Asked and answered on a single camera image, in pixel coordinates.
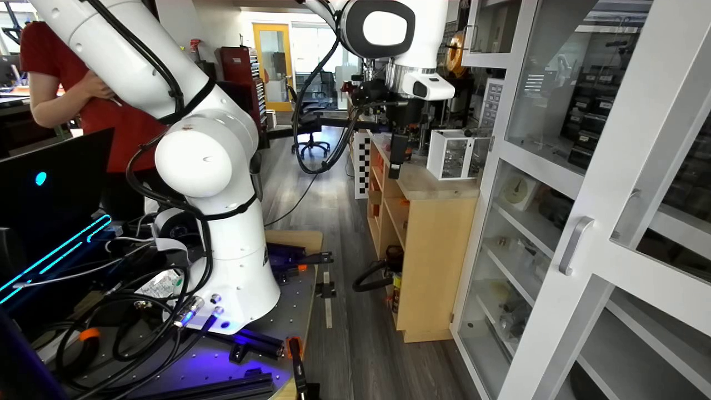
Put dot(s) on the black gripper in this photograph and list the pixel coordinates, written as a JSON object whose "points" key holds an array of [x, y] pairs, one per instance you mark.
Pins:
{"points": [[400, 125]]}

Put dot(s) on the white glass display cabinet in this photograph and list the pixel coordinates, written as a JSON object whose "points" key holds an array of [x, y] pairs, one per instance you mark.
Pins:
{"points": [[549, 75]]}

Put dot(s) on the checkerboard calibration board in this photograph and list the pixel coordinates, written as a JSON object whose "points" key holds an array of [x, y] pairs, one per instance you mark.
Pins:
{"points": [[361, 153]]}

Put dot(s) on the small white framed box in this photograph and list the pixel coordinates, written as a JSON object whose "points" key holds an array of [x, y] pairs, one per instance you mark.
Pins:
{"points": [[456, 156]]}

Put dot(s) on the silver door handle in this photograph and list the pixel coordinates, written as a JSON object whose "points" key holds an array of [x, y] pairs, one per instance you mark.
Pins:
{"points": [[581, 226]]}

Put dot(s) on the black monitor with cyan light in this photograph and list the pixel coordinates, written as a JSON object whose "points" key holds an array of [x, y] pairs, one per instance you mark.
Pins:
{"points": [[52, 192]]}

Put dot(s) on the orange handled clamp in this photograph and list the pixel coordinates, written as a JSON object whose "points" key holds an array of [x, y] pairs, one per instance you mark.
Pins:
{"points": [[293, 353]]}

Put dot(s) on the yellow framed door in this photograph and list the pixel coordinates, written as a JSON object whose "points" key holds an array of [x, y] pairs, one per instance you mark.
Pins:
{"points": [[274, 56]]}

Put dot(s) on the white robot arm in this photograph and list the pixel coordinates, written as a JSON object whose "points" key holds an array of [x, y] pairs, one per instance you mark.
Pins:
{"points": [[209, 142]]}

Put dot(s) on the black office chair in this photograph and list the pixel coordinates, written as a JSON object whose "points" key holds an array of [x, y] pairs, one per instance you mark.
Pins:
{"points": [[304, 123]]}

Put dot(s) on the light wooden cabinet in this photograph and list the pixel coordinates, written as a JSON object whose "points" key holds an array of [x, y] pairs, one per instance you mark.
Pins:
{"points": [[429, 222]]}

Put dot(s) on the person in red shirt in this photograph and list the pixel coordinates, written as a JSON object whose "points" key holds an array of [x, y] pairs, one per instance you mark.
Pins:
{"points": [[62, 88]]}

